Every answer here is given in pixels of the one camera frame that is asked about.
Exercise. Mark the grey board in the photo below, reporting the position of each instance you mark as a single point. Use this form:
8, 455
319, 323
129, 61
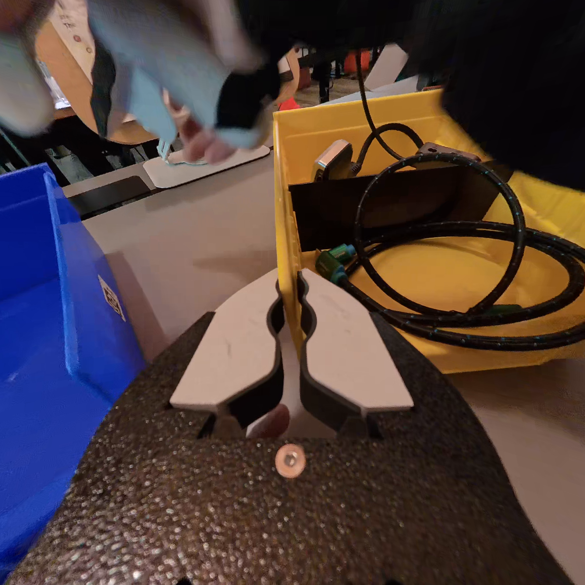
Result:
388, 64

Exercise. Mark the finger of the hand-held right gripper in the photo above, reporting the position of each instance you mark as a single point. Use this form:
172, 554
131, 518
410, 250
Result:
23, 87
173, 50

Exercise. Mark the grey adapter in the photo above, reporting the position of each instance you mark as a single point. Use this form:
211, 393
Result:
434, 148

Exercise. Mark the grey desk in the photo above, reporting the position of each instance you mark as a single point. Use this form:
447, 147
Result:
205, 237

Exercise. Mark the person's right forearm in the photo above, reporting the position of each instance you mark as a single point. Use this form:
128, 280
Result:
457, 68

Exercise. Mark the yellow bin with divider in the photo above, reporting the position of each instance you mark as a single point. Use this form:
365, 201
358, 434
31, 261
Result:
434, 274

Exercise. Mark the blue storage bin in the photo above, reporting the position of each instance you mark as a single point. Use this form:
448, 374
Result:
36, 365

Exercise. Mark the orange bag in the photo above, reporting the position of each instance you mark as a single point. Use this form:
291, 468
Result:
356, 61

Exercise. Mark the person's right hand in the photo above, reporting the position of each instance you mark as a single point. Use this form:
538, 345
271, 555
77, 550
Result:
205, 148

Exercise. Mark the wooden document stand white base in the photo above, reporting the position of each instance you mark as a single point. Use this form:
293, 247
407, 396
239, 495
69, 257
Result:
219, 169

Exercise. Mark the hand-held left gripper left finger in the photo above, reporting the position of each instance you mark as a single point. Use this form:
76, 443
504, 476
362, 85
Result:
228, 356

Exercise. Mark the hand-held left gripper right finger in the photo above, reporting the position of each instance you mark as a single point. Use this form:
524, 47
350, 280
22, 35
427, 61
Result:
352, 356

